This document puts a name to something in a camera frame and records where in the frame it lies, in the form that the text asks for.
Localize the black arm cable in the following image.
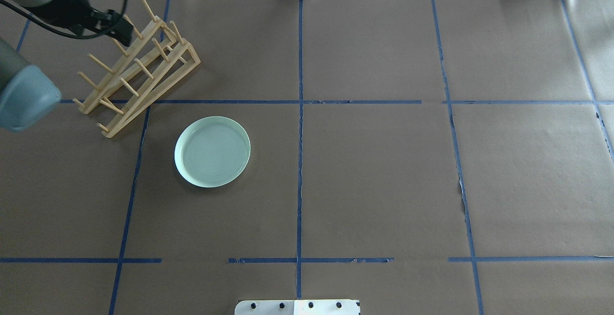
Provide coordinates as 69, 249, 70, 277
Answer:
0, 0, 129, 40

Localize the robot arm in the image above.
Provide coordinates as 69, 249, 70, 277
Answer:
0, 0, 132, 132

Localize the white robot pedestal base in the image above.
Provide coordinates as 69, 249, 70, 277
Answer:
234, 298, 361, 315

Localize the brown paper table cover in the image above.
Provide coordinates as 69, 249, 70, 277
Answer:
1, 0, 613, 315

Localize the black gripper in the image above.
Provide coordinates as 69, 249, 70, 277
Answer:
29, 0, 134, 47

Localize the pale green round plate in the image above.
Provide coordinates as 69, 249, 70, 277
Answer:
174, 116, 251, 188

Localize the wooden dish rack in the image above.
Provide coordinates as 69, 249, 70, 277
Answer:
72, 0, 201, 138

